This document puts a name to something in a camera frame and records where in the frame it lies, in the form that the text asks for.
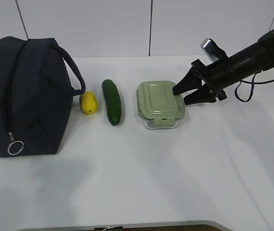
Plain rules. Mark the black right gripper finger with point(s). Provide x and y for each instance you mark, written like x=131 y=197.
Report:
x=190 y=81
x=201 y=95

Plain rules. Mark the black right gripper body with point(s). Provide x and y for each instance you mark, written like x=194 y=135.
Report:
x=205 y=76

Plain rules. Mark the glass container with green lid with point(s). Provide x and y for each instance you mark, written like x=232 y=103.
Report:
x=157 y=106

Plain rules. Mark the green cucumber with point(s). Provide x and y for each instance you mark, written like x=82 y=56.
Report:
x=112 y=101

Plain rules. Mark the yellow lemon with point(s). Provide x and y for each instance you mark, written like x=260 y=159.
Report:
x=88 y=103

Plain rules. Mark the dark navy lunch bag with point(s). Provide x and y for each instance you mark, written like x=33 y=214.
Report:
x=38 y=80

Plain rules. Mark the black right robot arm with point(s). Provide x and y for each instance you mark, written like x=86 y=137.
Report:
x=254 y=59

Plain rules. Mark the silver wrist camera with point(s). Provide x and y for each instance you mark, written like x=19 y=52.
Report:
x=212 y=50

